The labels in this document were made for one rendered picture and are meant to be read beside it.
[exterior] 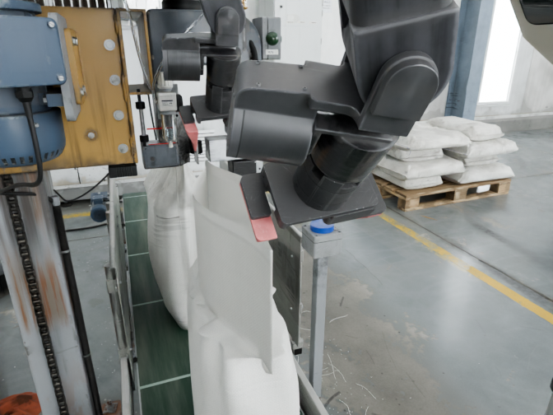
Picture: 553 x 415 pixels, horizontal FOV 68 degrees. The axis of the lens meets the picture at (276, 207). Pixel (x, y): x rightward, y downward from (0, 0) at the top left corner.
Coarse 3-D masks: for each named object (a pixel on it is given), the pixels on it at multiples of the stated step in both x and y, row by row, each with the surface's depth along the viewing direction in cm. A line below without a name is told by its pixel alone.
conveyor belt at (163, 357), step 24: (144, 192) 272; (144, 216) 233; (144, 240) 203; (144, 264) 180; (144, 288) 162; (144, 312) 148; (168, 312) 148; (144, 336) 135; (168, 336) 135; (144, 360) 125; (168, 360) 125; (144, 384) 116; (168, 384) 116; (144, 408) 108; (168, 408) 108; (192, 408) 108
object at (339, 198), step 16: (272, 176) 39; (288, 176) 39; (304, 176) 36; (320, 176) 34; (272, 192) 38; (288, 192) 38; (304, 192) 37; (320, 192) 36; (336, 192) 35; (352, 192) 36; (368, 192) 40; (288, 208) 38; (304, 208) 38; (320, 208) 38; (336, 208) 39; (352, 208) 39; (368, 208) 40; (288, 224) 37
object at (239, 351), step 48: (192, 192) 73; (240, 192) 83; (240, 240) 59; (192, 288) 85; (240, 288) 63; (192, 336) 79; (240, 336) 66; (288, 336) 72; (192, 384) 93; (240, 384) 64; (288, 384) 67
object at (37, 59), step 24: (0, 24) 54; (24, 24) 56; (48, 24) 58; (0, 48) 55; (24, 48) 57; (48, 48) 59; (0, 72) 55; (24, 72) 57; (48, 72) 60; (24, 96) 60
